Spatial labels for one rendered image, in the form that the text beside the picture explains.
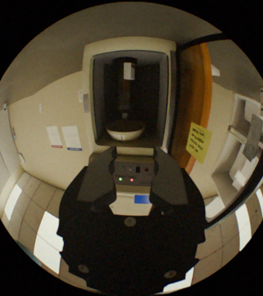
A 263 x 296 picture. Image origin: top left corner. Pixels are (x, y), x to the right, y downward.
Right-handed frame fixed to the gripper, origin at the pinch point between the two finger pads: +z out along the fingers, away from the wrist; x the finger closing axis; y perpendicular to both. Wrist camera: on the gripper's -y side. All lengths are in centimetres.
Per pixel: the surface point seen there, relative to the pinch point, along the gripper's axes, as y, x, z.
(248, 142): -4.1, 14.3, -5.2
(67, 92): -16, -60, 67
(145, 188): 24.6, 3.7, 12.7
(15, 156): 61, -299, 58
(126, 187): 24.4, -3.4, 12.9
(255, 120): -7.2, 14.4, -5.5
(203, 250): 144, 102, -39
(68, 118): 9, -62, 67
